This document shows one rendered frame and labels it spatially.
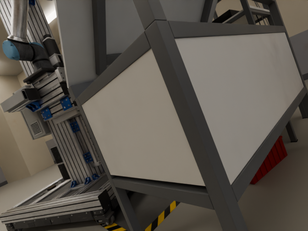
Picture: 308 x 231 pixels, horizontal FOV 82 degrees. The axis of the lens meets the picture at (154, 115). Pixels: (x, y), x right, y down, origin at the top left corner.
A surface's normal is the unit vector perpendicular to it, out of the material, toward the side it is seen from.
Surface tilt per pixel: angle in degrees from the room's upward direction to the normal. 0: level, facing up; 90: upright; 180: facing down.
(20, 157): 90
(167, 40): 90
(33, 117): 90
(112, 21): 131
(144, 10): 90
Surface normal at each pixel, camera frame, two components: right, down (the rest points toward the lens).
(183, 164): -0.70, 0.32
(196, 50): 0.61, -0.20
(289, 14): -0.36, 0.19
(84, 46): 0.70, 0.46
